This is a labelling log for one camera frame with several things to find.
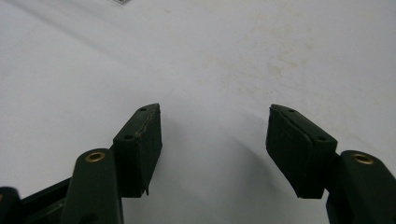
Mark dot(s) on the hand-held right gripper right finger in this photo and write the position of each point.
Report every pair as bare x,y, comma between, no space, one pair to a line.
299,155

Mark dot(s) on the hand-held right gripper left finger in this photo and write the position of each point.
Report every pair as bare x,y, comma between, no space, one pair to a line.
137,161

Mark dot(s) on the small grey flat object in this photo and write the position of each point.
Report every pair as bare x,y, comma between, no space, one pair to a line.
120,1

